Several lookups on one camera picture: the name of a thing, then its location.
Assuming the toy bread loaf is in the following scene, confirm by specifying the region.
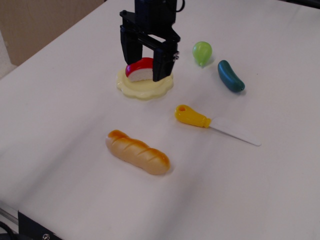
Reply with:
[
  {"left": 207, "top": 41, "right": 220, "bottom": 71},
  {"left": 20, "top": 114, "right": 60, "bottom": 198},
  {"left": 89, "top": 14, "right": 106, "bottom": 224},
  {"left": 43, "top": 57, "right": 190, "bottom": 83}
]
[{"left": 105, "top": 130, "right": 171, "bottom": 175}]

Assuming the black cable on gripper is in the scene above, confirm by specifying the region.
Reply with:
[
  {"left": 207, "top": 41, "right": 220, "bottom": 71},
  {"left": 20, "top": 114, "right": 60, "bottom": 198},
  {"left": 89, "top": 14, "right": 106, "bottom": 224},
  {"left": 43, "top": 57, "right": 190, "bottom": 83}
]
[{"left": 174, "top": 0, "right": 186, "bottom": 13}]

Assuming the aluminium table frame rail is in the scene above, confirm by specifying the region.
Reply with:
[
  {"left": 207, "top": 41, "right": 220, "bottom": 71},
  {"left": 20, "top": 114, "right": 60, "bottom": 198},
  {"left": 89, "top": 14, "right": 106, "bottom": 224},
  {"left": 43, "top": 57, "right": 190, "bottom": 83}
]
[{"left": 0, "top": 201, "right": 19, "bottom": 234}]

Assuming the yellow handled toy knife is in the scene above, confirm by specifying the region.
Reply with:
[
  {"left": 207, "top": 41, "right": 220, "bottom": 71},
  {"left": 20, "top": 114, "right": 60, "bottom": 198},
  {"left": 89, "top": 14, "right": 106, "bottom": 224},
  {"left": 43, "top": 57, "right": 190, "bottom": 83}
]
[{"left": 174, "top": 104, "right": 262, "bottom": 147}]

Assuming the pale yellow scalloped plate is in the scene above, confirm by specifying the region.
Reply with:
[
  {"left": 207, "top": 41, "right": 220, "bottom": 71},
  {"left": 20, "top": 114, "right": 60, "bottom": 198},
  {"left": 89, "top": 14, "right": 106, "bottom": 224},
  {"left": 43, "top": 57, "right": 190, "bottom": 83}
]
[{"left": 116, "top": 69, "right": 174, "bottom": 100}]

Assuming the teal toy cucumber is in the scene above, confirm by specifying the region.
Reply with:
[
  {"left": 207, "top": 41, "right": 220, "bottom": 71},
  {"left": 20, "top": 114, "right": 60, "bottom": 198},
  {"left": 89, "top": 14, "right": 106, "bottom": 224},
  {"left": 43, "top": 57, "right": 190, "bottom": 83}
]
[{"left": 217, "top": 60, "right": 246, "bottom": 93}]

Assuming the black table corner bracket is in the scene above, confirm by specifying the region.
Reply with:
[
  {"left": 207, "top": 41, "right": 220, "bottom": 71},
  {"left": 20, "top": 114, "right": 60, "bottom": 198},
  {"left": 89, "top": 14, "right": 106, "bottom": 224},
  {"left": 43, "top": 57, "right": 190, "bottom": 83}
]
[{"left": 17, "top": 211, "right": 62, "bottom": 240}]

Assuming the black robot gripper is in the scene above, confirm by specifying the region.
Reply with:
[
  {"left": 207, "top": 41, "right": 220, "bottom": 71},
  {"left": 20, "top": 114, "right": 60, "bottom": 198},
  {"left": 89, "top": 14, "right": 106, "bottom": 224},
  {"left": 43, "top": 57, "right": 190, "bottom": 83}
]
[{"left": 119, "top": 0, "right": 181, "bottom": 82}]

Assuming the light green toy pear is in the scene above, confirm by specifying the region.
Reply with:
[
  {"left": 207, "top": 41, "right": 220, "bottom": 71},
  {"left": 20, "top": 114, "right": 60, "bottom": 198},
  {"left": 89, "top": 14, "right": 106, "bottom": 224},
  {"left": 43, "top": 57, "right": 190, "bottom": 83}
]
[{"left": 192, "top": 41, "right": 213, "bottom": 67}]

